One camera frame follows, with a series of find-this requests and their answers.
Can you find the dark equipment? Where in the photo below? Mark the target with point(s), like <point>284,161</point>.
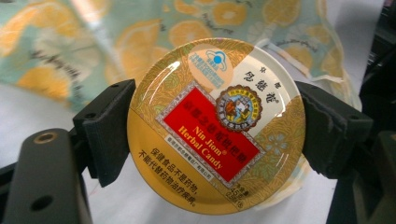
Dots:
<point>381,77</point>

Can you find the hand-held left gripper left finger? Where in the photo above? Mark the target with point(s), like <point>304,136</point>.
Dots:
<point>106,130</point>

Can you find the round yellow candy tin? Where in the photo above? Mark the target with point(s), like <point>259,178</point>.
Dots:
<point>202,140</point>

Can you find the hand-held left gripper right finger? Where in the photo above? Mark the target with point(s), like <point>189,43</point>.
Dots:
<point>333,133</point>

